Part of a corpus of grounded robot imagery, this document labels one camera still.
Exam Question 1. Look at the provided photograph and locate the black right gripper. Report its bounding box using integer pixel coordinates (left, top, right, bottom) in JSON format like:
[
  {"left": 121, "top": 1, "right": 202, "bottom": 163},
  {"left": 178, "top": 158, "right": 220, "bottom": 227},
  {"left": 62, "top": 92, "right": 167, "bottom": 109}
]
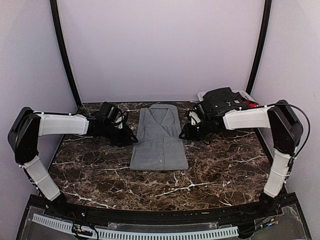
[{"left": 179, "top": 118, "right": 211, "bottom": 142}]

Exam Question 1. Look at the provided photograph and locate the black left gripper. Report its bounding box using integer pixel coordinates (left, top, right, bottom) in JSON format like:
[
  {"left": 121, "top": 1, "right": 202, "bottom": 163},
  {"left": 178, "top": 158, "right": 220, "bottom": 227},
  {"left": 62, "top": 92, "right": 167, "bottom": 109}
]
[{"left": 101, "top": 122, "right": 139, "bottom": 148}]

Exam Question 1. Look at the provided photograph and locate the grey long sleeve shirt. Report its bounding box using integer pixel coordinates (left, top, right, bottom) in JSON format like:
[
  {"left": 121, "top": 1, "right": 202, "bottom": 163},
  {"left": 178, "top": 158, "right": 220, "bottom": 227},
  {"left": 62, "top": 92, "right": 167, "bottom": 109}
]
[{"left": 129, "top": 104, "right": 189, "bottom": 171}]

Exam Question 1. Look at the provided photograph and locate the light grey plastic basket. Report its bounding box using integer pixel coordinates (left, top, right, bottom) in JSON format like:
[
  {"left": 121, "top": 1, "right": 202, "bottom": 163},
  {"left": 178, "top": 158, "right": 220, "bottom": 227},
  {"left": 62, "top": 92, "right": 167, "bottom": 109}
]
[{"left": 197, "top": 90, "right": 255, "bottom": 102}]

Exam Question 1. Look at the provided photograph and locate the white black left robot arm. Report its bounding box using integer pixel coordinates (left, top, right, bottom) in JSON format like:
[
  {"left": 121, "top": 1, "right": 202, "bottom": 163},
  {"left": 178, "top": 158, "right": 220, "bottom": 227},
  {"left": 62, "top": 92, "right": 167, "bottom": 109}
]
[{"left": 7, "top": 102, "right": 139, "bottom": 218}]

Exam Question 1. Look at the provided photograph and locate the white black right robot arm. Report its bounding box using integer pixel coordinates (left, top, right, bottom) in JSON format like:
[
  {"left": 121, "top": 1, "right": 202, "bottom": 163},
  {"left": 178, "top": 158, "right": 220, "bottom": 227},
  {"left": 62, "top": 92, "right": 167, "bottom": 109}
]
[{"left": 179, "top": 100, "right": 305, "bottom": 198}]

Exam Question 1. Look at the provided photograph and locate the black striped shirt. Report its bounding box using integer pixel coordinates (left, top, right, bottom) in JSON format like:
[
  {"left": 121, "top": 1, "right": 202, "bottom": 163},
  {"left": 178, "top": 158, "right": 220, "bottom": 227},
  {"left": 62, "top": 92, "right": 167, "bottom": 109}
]
[{"left": 200, "top": 87, "right": 247, "bottom": 116}]

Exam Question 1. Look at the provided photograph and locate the red black plaid shirt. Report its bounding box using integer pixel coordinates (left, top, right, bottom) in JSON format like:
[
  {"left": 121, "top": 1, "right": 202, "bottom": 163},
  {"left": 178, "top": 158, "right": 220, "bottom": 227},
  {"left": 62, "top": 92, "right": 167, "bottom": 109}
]
[{"left": 244, "top": 100, "right": 259, "bottom": 109}]

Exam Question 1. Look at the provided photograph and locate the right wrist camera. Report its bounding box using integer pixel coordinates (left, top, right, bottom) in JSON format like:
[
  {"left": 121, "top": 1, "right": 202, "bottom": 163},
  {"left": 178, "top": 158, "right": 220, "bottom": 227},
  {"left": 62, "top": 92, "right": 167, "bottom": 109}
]
[{"left": 186, "top": 109, "right": 201, "bottom": 126}]

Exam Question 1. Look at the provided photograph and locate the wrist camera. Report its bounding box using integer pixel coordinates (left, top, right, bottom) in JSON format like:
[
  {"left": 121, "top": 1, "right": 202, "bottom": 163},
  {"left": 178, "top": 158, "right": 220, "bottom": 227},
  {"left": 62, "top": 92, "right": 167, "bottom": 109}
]
[
  {"left": 186, "top": 109, "right": 201, "bottom": 126},
  {"left": 114, "top": 109, "right": 129, "bottom": 129}
]

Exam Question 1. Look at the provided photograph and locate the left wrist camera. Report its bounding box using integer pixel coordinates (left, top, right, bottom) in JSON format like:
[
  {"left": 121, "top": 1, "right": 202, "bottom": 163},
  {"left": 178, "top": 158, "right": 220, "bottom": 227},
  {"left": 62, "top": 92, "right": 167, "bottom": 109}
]
[{"left": 114, "top": 109, "right": 129, "bottom": 129}]

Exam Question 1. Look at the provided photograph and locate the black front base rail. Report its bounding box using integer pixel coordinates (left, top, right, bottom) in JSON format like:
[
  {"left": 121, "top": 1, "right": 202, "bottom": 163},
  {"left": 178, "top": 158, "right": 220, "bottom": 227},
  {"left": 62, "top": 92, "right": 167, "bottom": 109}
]
[{"left": 24, "top": 192, "right": 298, "bottom": 227}]

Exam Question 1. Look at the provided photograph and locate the white slotted cable duct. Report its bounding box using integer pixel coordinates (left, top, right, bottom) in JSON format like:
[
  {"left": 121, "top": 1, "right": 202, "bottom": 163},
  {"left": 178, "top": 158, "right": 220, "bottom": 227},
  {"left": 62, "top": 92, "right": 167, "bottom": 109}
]
[{"left": 31, "top": 213, "right": 239, "bottom": 240}]

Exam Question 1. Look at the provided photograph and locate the black left frame post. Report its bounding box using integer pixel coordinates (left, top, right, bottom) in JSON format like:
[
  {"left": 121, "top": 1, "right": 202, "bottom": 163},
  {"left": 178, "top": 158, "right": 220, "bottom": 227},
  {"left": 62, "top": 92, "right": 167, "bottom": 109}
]
[{"left": 49, "top": 0, "right": 82, "bottom": 108}]

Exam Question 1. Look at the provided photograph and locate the black frame post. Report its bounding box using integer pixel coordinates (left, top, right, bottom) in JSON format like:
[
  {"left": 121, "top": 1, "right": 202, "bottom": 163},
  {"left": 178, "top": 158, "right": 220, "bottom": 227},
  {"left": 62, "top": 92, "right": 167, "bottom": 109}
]
[
  {"left": 49, "top": 0, "right": 82, "bottom": 108},
  {"left": 245, "top": 0, "right": 272, "bottom": 95}
]

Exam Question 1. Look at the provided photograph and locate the black right frame post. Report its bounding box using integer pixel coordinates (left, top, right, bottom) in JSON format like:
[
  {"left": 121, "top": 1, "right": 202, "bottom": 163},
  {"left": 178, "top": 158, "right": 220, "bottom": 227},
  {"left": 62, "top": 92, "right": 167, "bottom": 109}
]
[{"left": 245, "top": 0, "right": 272, "bottom": 95}]

